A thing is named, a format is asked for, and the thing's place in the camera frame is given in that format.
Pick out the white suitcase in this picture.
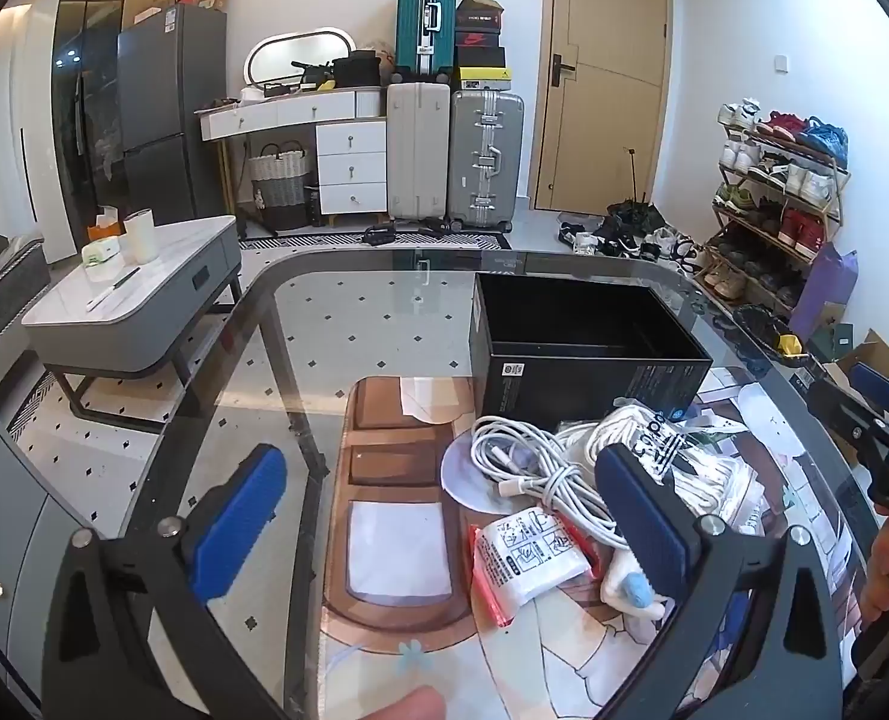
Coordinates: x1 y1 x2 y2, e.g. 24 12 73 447
385 81 451 222

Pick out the thin black pole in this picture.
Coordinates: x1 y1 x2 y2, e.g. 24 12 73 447
622 150 651 205

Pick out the white wardrobe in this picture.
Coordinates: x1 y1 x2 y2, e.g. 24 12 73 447
0 0 77 263

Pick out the yellow white shoe box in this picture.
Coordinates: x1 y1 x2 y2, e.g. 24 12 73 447
455 66 513 93

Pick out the woven laundry basket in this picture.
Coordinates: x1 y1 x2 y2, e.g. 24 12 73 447
247 141 310 232

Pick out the white dressing table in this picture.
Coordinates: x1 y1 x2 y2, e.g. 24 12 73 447
198 85 390 230

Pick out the teal suitcase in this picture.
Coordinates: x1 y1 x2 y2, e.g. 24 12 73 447
394 0 459 83

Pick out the silver suitcase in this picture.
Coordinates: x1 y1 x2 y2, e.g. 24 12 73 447
446 90 526 233

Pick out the black glass cabinet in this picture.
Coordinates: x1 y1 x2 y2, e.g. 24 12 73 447
50 0 137 252

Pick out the shoe rack with shoes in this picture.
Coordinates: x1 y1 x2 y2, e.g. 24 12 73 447
703 97 851 308

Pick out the grey sofa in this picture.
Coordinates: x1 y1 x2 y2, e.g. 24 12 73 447
0 229 51 376

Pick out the zigzag patterned rug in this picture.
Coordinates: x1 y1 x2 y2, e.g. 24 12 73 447
5 371 62 440

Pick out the grey low cabinet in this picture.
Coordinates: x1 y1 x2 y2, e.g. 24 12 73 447
0 390 107 691

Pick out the person's left hand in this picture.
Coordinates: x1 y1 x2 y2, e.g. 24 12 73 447
369 690 447 720

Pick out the purple bag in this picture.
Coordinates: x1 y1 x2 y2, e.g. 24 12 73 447
789 241 860 338

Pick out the wooden door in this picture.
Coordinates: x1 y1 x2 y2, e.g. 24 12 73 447
528 0 674 215

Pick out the white cable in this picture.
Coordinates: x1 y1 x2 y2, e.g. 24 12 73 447
470 412 625 541

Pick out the dark wicker tray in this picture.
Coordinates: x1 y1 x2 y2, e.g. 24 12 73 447
729 304 816 368

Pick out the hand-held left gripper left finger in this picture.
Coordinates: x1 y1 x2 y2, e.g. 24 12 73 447
41 444 289 720

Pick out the white blue plush toy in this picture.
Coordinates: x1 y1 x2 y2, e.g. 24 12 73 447
600 546 677 622

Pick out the oval lit mirror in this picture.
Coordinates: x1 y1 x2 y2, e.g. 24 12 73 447
244 26 357 87

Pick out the printed cartoon desk mat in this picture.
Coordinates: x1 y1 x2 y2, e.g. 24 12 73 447
316 367 866 720

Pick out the dark green box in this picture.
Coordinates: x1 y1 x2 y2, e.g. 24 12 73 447
808 322 854 365

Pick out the grey coffee table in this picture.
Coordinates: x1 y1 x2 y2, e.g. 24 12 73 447
22 215 244 428

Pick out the person's right hand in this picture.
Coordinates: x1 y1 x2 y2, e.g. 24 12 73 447
860 519 889 625

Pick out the grey refrigerator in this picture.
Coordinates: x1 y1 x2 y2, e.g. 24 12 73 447
118 4 228 224

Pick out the white printed packet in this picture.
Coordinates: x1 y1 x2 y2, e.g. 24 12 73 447
468 506 603 627

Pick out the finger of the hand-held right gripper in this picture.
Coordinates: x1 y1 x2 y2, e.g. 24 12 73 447
806 379 889 466
848 361 889 428

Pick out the white green box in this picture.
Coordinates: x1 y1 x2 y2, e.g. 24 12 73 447
80 238 124 282

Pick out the white cup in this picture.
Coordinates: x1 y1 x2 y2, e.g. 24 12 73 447
124 208 158 265

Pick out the pile of loose shoes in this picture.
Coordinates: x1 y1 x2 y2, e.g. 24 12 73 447
556 199 704 271

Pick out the white pen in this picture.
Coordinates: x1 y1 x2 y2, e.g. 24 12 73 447
86 266 141 312

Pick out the open cardboard box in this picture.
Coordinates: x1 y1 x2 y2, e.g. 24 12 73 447
819 326 889 391

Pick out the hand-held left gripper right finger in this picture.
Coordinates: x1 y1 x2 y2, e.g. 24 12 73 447
592 442 843 720

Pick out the black cardboard box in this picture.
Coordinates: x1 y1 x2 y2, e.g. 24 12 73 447
468 271 714 428

